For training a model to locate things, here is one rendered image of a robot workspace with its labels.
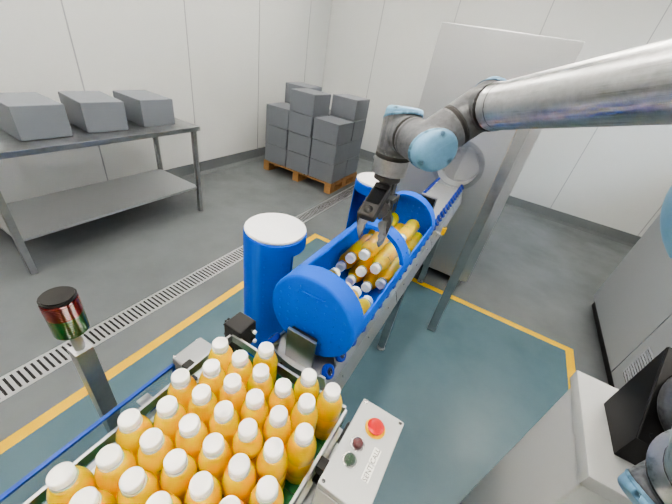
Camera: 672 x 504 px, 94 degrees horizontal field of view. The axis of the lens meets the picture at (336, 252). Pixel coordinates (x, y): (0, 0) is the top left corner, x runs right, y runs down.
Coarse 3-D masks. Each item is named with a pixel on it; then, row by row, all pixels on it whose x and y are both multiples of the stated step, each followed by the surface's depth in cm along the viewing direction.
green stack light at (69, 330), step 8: (72, 320) 65; (80, 320) 66; (88, 320) 69; (56, 328) 64; (64, 328) 64; (72, 328) 65; (80, 328) 67; (88, 328) 69; (56, 336) 65; (64, 336) 65; (72, 336) 66
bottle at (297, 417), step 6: (294, 408) 73; (294, 414) 72; (300, 414) 72; (306, 414) 71; (312, 414) 72; (294, 420) 72; (300, 420) 71; (306, 420) 71; (312, 420) 72; (294, 426) 73; (312, 426) 73
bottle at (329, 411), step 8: (320, 400) 76; (328, 400) 75; (336, 400) 75; (320, 408) 76; (328, 408) 75; (336, 408) 75; (320, 416) 77; (328, 416) 75; (336, 416) 77; (320, 424) 78; (328, 424) 77; (320, 432) 80; (328, 432) 80
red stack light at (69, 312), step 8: (72, 304) 63; (80, 304) 66; (48, 312) 61; (56, 312) 62; (64, 312) 63; (72, 312) 64; (80, 312) 66; (48, 320) 63; (56, 320) 63; (64, 320) 63
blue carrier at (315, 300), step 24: (408, 192) 148; (408, 216) 156; (432, 216) 146; (336, 240) 106; (312, 264) 111; (408, 264) 123; (288, 288) 90; (312, 288) 85; (336, 288) 84; (360, 288) 127; (384, 288) 103; (288, 312) 95; (312, 312) 89; (336, 312) 84; (360, 312) 87; (312, 336) 94; (336, 336) 88
